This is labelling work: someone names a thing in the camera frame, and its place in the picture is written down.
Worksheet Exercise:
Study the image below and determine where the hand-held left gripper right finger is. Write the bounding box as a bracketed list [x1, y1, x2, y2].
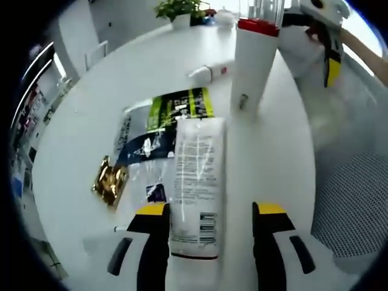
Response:
[252, 201, 334, 291]

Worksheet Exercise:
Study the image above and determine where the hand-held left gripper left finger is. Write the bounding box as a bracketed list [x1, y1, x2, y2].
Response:
[83, 202, 171, 291]

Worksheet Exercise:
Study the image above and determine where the white skincare bottle red collar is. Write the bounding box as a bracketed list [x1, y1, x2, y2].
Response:
[229, 0, 286, 118]

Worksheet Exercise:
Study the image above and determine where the clear skincare sachet dark print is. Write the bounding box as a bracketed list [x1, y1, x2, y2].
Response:
[127, 159, 176, 204]

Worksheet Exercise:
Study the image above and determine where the gold skincare sachet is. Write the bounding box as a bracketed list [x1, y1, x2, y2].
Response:
[90, 155, 130, 209]

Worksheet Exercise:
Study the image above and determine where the white skincare tube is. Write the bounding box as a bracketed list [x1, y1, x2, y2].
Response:
[169, 117, 228, 260]

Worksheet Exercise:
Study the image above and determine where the frosted skincare bottle red label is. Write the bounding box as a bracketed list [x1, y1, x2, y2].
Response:
[186, 59, 236, 85]

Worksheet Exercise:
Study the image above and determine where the silver blue skincare sachet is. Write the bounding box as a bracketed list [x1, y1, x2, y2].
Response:
[114, 102, 178, 166]

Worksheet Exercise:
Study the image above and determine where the green black skincare sachet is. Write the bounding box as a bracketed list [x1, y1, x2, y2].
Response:
[147, 87, 215, 133]

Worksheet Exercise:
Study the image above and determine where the blue storage bin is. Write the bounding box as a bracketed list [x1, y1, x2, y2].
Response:
[11, 175, 24, 199]

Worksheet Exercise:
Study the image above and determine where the grey mesh office chair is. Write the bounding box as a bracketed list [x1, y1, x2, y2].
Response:
[309, 54, 388, 261]

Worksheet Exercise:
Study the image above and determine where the small black box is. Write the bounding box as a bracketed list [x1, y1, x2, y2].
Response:
[190, 12, 213, 27]

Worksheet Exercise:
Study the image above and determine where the green potted plant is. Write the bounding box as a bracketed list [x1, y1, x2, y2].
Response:
[153, 0, 203, 30]

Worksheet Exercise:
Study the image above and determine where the white chair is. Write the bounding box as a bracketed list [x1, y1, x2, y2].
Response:
[84, 40, 109, 71]

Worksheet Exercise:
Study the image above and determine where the white square column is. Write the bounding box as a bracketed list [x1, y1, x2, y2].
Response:
[57, 0, 101, 73]

